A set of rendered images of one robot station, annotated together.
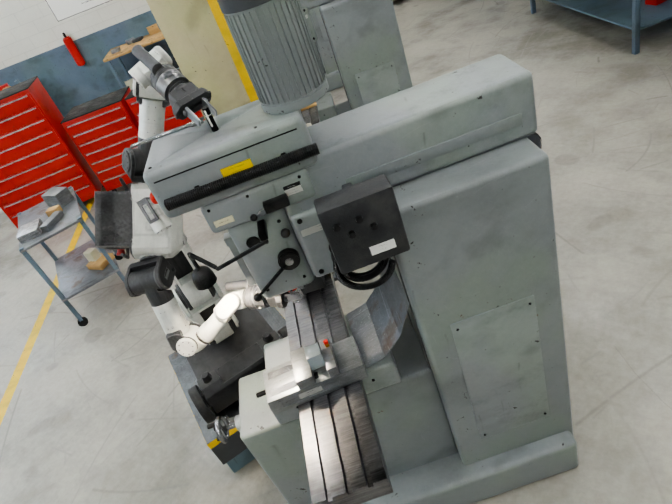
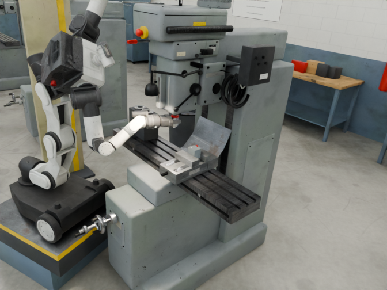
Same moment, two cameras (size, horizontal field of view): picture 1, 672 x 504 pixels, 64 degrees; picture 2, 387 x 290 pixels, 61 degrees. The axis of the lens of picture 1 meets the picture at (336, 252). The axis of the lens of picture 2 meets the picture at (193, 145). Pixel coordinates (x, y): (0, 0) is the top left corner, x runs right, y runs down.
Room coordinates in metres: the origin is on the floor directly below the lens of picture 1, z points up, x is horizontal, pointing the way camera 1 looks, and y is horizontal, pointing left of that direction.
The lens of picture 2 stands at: (0.11, 1.45, 1.98)
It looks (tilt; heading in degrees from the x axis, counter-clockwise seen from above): 26 degrees down; 315
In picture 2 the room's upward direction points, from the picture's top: 4 degrees clockwise
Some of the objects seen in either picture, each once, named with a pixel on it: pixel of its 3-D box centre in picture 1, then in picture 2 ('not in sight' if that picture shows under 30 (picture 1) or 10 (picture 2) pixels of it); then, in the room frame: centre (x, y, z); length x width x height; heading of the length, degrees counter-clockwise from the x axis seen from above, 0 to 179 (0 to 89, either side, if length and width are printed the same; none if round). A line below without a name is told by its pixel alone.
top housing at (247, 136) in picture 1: (231, 151); (181, 21); (1.53, 0.18, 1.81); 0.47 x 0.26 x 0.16; 87
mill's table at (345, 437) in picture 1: (321, 349); (174, 163); (1.50, 0.19, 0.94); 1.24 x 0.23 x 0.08; 177
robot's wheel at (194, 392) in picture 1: (202, 404); (48, 228); (1.92, 0.90, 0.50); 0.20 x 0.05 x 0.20; 18
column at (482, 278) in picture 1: (477, 320); (233, 158); (1.49, -0.43, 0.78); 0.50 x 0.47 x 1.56; 87
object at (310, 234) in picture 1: (324, 221); (201, 79); (1.51, 0.00, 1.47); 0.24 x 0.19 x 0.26; 177
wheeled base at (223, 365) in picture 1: (224, 336); (54, 186); (2.23, 0.72, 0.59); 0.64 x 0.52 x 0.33; 18
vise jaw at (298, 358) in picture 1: (302, 367); (186, 158); (1.33, 0.26, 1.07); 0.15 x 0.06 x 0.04; 0
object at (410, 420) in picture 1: (349, 416); (167, 218); (1.53, 0.21, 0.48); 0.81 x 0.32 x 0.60; 87
